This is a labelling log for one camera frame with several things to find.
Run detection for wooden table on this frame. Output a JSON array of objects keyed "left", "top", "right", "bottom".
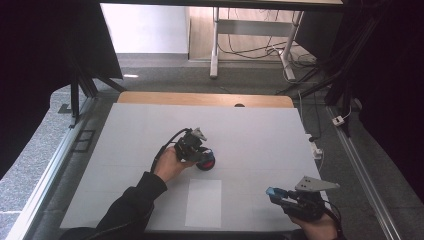
[{"left": 117, "top": 91, "right": 295, "bottom": 109}]

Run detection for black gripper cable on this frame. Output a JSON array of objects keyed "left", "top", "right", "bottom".
[
  {"left": 149, "top": 127, "right": 194, "bottom": 174},
  {"left": 324, "top": 199, "right": 344, "bottom": 239}
]

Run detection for person's right hand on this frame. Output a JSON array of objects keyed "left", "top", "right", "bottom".
[{"left": 289, "top": 213, "right": 339, "bottom": 240}]

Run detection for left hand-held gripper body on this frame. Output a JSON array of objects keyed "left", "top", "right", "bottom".
[{"left": 173, "top": 127, "right": 208, "bottom": 164}]

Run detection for person's left hand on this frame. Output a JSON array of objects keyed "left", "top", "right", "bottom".
[{"left": 153, "top": 146, "right": 196, "bottom": 184}]

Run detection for black metal stand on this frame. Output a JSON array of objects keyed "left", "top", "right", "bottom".
[
  {"left": 276, "top": 9, "right": 361, "bottom": 138},
  {"left": 58, "top": 49, "right": 127, "bottom": 129}
]

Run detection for white power strip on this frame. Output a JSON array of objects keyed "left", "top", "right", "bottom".
[{"left": 305, "top": 133, "right": 324, "bottom": 160}]

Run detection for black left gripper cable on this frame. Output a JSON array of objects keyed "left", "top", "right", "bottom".
[{"left": 149, "top": 127, "right": 194, "bottom": 174}]

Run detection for white paper sheet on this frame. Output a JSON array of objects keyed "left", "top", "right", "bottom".
[{"left": 184, "top": 179, "right": 223, "bottom": 229}]

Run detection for red ink pad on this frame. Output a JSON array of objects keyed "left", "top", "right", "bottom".
[{"left": 195, "top": 156, "right": 217, "bottom": 172}]

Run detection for white table cover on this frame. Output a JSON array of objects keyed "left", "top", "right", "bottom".
[{"left": 59, "top": 102, "right": 334, "bottom": 233}]

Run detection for black floor cable bundle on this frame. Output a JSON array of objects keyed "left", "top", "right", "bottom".
[{"left": 218, "top": 8, "right": 318, "bottom": 68}]

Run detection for black curtain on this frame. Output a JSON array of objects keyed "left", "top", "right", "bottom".
[
  {"left": 328, "top": 0, "right": 424, "bottom": 201},
  {"left": 0, "top": 0, "right": 124, "bottom": 181}
]

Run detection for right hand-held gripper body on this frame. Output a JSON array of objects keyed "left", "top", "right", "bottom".
[{"left": 281, "top": 175, "right": 341, "bottom": 223}]

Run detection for aluminium floor rail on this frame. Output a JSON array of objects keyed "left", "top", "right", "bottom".
[
  {"left": 326, "top": 105, "right": 401, "bottom": 240},
  {"left": 6, "top": 96, "right": 98, "bottom": 240}
]

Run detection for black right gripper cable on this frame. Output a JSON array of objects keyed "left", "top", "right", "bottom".
[{"left": 324, "top": 199, "right": 344, "bottom": 239}]

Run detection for white metal desk frame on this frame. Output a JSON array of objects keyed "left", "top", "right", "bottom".
[{"left": 209, "top": 7, "right": 305, "bottom": 82}]

